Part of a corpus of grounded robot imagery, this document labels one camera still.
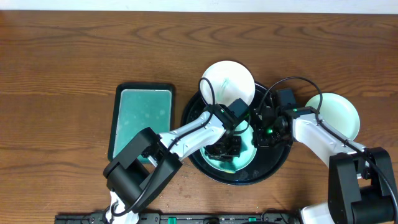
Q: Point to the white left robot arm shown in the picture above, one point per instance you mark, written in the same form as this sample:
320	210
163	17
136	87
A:
138	174

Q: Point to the round black tray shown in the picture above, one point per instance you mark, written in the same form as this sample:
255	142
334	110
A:
264	164

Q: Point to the black rectangular water tray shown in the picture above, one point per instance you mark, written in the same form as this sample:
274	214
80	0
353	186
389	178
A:
138	106

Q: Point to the white plate with green smear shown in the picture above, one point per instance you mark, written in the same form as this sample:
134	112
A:
230	80

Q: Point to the pale green plate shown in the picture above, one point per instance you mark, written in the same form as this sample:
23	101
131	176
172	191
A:
340	114

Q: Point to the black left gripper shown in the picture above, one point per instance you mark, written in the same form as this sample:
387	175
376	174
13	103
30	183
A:
224	149

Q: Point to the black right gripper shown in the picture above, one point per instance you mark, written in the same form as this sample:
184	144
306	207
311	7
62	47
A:
261	140

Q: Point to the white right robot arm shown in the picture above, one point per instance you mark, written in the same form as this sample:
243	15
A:
361	183

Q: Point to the green yellow sponge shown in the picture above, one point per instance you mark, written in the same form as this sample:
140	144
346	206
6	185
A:
229	170

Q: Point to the turquoise plate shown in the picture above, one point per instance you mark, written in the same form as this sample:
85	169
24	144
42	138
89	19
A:
247	153

